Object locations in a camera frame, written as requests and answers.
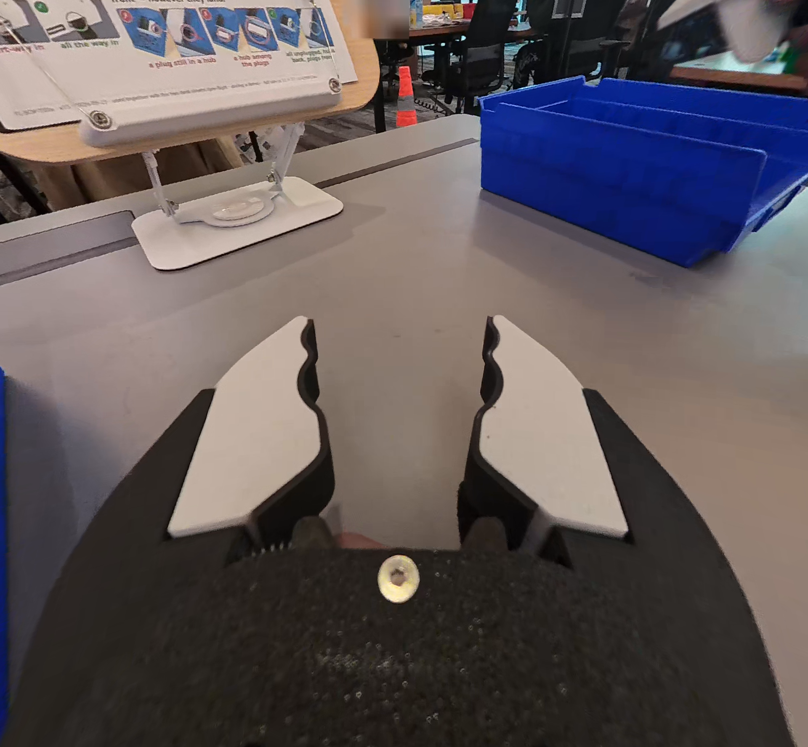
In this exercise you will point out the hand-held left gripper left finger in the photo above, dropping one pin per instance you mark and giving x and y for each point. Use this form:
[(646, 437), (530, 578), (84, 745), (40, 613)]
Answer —
[(252, 444)]

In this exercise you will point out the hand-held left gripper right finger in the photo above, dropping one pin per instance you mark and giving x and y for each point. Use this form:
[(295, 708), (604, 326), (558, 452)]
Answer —
[(549, 444)]

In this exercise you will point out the blue plastic bin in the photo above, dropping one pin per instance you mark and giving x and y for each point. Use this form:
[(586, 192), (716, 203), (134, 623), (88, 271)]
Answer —
[(3, 507), (599, 204)]

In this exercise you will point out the brown wooden table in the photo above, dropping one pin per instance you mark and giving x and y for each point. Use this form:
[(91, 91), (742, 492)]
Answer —
[(454, 30), (732, 75)]

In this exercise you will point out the black office chair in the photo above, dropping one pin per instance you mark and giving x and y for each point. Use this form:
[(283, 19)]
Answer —
[(587, 33), (486, 33)]

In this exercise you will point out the white document stand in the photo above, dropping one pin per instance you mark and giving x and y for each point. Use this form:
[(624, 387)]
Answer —
[(189, 242)]

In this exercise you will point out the tan hanging cloth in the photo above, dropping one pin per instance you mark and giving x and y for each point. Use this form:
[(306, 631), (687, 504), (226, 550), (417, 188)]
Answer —
[(126, 172)]

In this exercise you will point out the white printed floor sign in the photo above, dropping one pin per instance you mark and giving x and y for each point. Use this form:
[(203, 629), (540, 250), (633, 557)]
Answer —
[(249, 144)]

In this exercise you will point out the orange traffic cone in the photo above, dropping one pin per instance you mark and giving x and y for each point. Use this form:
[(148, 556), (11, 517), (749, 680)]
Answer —
[(407, 109)]

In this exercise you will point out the printed instruction sheet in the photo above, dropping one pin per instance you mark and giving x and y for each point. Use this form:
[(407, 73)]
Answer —
[(189, 84)]

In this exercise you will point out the wooden display board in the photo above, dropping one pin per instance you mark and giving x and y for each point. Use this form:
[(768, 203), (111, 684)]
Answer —
[(360, 65)]

